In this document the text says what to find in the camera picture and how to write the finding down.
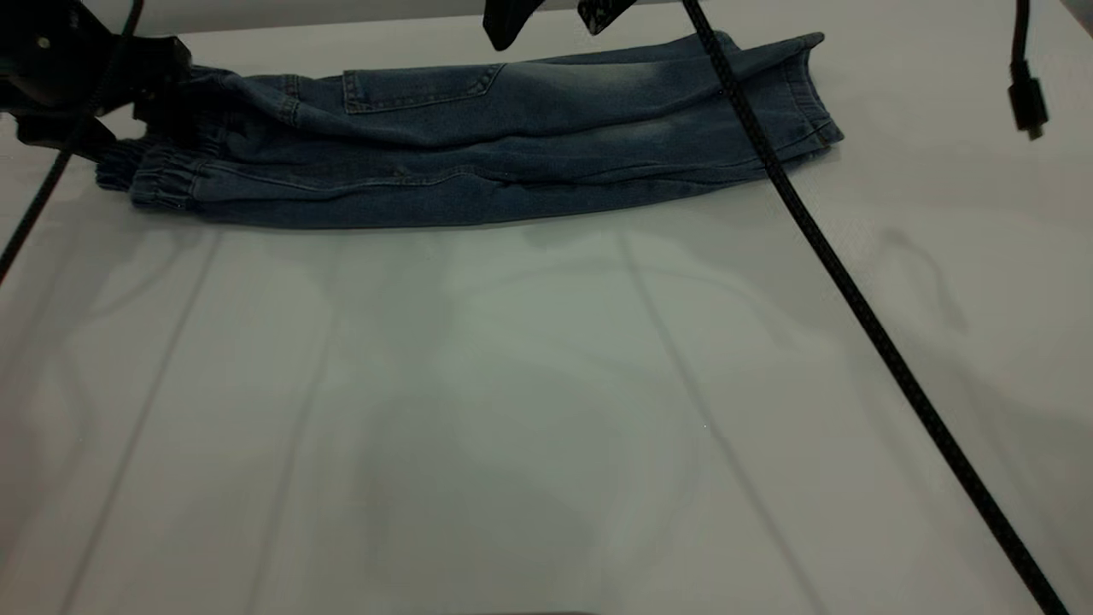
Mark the blue denim jeans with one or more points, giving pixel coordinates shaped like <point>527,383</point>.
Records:
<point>470,171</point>

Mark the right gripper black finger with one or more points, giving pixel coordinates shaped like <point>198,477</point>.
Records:
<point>508,21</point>
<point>602,13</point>

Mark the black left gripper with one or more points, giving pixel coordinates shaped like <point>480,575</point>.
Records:
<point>51,60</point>

